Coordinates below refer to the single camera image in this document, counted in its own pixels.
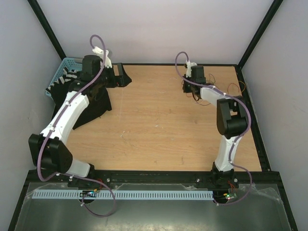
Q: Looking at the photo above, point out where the dark brown wire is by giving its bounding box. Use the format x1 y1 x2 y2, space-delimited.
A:
186 73 217 106

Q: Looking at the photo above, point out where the blue plastic basket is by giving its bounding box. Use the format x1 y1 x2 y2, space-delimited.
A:
50 57 82 84

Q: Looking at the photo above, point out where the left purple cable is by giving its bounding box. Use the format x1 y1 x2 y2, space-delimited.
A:
37 35 117 218

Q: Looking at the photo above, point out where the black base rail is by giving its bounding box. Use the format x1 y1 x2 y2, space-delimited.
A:
67 169 240 190

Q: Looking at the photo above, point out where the black white striped cloth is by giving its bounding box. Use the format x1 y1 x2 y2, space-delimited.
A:
46 67 78 93

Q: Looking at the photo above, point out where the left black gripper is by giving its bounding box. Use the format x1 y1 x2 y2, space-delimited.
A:
95 63 131 88

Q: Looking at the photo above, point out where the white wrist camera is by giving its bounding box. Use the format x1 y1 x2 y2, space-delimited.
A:
184 61 197 78
92 46 112 68

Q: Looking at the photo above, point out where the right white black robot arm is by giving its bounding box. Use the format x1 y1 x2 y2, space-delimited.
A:
182 63 251 188

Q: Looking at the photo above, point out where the light blue slotted cable duct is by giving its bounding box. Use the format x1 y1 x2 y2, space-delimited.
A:
31 190 213 201

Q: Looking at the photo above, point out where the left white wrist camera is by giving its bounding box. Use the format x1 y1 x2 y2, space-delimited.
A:
92 46 112 68

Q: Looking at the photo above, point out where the purple cable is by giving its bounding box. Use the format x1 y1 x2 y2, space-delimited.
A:
175 51 253 206
37 35 117 218

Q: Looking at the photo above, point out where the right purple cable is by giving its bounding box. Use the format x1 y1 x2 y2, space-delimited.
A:
175 51 253 206

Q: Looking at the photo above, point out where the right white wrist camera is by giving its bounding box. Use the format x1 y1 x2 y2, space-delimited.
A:
184 61 197 78

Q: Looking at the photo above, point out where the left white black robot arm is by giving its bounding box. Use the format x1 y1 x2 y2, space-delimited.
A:
28 51 131 187

